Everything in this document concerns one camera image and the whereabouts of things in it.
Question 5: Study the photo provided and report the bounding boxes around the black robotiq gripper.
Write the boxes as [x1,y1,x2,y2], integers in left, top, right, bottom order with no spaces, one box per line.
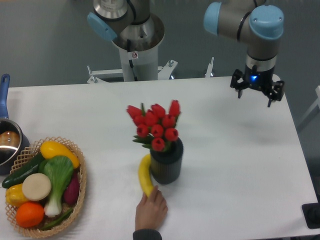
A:
[230,58,285,108]

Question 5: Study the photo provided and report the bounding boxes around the red tulip bouquet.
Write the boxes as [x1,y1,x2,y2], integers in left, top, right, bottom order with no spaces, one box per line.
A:
[126,100,181,153]

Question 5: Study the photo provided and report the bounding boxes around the dark grey ribbed vase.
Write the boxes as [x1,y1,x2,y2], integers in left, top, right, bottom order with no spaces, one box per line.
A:
[150,138,184,185]

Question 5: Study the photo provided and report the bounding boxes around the yellow banana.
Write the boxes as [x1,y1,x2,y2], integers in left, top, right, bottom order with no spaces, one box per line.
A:
[138,154,154,197]

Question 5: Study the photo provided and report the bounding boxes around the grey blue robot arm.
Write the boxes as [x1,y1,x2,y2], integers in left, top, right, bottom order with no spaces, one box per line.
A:
[87,0,285,103]

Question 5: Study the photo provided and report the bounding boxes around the dark grey sleeve forearm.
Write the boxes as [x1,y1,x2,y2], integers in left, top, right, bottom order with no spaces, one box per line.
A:
[132,228,163,240]

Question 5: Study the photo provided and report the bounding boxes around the bare human hand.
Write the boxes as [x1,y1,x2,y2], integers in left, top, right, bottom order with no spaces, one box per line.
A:
[135,185,168,231]

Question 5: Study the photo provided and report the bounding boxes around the white furniture leg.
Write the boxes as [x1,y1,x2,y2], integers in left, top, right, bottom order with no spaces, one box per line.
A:
[296,85,320,133]

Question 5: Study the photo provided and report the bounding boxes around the black device at table edge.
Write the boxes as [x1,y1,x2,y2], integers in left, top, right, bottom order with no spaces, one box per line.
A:
[301,202,320,229]

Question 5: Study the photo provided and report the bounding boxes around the green bok choy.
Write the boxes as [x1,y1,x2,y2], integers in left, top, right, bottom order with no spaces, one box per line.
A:
[39,155,74,218]

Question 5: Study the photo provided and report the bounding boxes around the purple sweet potato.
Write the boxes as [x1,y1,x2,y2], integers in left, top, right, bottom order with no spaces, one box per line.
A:
[63,172,80,205]

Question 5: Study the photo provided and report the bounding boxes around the yellow squash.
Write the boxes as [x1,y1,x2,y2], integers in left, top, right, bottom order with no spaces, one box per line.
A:
[40,140,80,169]

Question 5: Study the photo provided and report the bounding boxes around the woven wicker basket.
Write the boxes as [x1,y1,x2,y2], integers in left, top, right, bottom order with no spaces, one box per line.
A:
[2,137,87,238]

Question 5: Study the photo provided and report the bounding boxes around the green chili pepper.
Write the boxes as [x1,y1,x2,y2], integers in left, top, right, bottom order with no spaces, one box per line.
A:
[39,208,74,231]

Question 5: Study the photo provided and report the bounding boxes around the green cucumber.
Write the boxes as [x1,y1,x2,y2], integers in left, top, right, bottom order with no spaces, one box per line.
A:
[2,152,45,189]

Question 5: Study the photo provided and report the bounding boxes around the round beige bun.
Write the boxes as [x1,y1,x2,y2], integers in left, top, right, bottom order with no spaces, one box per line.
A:
[22,173,52,201]

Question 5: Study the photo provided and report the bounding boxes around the orange fruit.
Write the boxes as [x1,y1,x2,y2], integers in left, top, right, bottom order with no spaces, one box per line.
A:
[15,201,45,228]

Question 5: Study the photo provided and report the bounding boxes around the yellow bell pepper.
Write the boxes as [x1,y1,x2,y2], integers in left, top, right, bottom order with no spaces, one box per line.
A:
[5,183,30,207]

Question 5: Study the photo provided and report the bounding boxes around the white metal base frame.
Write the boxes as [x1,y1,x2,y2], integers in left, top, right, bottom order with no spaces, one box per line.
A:
[86,57,215,84]

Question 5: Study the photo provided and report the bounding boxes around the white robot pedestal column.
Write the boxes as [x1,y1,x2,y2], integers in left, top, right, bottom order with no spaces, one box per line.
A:
[113,13,165,82]

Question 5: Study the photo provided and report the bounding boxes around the blue handled saucepan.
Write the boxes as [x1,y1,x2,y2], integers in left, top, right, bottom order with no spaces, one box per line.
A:
[0,74,30,176]

